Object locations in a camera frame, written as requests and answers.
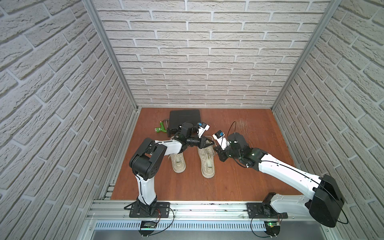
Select left controller board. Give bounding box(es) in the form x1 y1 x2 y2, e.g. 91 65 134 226
139 221 158 237

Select controller board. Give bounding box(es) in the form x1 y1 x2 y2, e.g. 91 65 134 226
264 222 281 238
139 221 158 237

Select left corner aluminium post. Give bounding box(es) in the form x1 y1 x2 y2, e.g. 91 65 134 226
83 0 139 111

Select right corner aluminium post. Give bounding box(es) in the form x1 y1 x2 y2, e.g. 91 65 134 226
271 0 342 112

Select aluminium front rail frame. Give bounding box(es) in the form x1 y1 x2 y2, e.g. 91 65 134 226
77 200 338 240

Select beige sneaker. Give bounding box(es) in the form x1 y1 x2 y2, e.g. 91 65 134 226
170 153 186 174
198 136 216 179

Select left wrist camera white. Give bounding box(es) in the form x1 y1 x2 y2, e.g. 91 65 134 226
197 122 210 139

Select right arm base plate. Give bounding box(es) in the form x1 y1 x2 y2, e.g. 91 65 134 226
246 202 288 220

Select corner aluminium post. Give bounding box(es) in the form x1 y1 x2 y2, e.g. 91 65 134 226
83 0 139 111
271 0 342 112

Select black plastic tool case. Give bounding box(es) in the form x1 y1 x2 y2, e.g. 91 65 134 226
167 109 201 137

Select right controller board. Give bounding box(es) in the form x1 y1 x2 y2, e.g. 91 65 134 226
264 222 281 238

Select green handled tool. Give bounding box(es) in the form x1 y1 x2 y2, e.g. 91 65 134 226
155 121 168 133

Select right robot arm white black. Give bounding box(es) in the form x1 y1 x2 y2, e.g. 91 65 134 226
213 131 345 228

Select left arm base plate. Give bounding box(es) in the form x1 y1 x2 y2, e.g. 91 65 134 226
128 200 170 219

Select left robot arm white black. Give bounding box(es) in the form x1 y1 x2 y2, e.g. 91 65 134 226
129 122 214 216

